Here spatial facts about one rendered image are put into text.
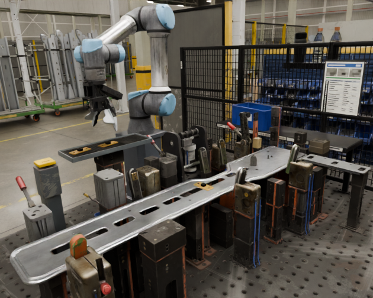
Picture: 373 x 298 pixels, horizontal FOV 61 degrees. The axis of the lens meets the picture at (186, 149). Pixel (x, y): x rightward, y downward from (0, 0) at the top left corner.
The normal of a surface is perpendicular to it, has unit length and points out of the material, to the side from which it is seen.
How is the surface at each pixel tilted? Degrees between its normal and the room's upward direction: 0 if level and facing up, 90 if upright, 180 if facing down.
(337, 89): 90
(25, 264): 0
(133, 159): 90
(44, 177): 90
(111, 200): 90
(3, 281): 0
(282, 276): 0
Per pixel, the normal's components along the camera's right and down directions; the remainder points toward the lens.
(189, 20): -0.66, 0.22
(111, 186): 0.68, 0.21
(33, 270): -0.03, -0.95
